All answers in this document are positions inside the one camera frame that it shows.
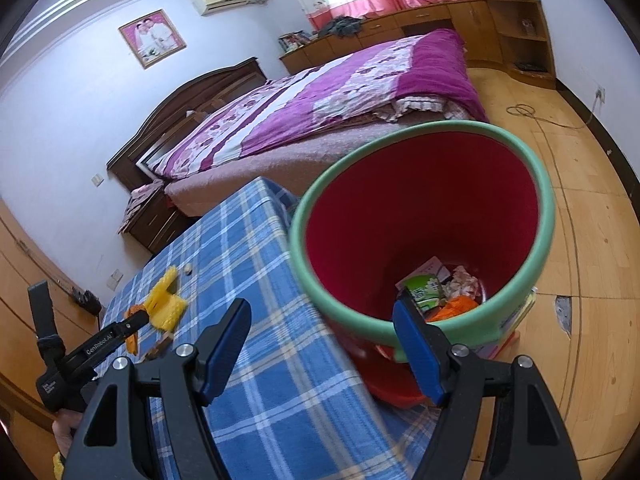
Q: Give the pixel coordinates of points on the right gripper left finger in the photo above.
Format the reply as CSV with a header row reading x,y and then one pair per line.
x,y
115,439

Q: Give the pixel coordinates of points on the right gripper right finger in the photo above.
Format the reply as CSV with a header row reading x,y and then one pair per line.
x,y
528,438

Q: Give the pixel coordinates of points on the orange wrapper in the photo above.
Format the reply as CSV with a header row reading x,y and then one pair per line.
x,y
132,346

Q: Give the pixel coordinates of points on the brown orange packet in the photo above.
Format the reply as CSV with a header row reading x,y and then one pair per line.
x,y
159,348

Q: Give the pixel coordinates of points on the yellow foam sheet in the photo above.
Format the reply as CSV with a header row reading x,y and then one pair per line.
x,y
164,307

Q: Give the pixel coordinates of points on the orange mesh bag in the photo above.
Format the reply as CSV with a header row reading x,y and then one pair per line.
x,y
454,307

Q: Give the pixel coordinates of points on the green wrapper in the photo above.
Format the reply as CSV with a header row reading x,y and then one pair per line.
x,y
425,290

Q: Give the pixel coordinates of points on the person's left hand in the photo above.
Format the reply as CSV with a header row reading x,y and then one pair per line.
x,y
65,423

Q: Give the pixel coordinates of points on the stack of books under bin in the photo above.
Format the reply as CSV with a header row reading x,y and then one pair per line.
x,y
508,329

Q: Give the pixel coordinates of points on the dark wooden nightstand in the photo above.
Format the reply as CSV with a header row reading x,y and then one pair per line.
x,y
158,223

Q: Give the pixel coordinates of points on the blue plaid tablecloth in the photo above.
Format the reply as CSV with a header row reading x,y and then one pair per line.
x,y
295,406

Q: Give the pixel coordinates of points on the paper slip in bin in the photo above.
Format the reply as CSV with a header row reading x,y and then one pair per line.
x,y
433,266

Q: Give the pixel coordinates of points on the clothes on nightstand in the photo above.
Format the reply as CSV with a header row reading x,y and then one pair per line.
x,y
137,199

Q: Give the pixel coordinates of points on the red bin green rim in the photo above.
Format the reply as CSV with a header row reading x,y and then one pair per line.
x,y
469,193

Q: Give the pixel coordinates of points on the wooden bed with headboard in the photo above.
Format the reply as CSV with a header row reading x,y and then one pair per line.
x,y
294,165

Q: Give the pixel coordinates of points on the framed wedding photo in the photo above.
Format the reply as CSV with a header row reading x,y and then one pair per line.
x,y
151,38

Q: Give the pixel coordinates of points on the purple floral quilt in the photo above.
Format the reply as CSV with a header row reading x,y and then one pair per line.
x,y
385,81

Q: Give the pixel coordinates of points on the books on cabinet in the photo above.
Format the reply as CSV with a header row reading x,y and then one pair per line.
x,y
292,41

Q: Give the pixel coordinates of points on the long wooden cabinet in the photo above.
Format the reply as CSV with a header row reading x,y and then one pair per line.
x,y
507,35

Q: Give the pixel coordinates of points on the dark clothes pile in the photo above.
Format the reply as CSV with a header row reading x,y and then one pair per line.
x,y
342,26

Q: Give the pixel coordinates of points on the wall air conditioner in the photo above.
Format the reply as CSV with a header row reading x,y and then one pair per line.
x,y
207,7

